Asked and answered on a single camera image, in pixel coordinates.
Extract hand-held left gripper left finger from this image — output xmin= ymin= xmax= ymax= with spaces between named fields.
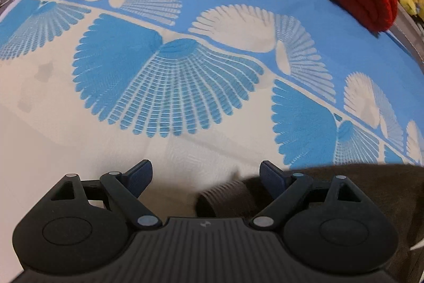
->
xmin=49 ymin=160 xmax=164 ymax=231

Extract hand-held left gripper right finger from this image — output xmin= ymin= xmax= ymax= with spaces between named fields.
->
xmin=248 ymin=160 xmax=363 ymax=232

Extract brown corduroy pants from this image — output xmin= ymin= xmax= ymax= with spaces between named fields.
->
xmin=195 ymin=164 xmax=424 ymax=283

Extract blue and white printed blanket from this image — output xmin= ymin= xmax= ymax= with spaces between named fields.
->
xmin=0 ymin=0 xmax=424 ymax=237

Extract yellow duck plush toy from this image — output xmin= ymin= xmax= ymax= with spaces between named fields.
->
xmin=398 ymin=0 xmax=418 ymax=16

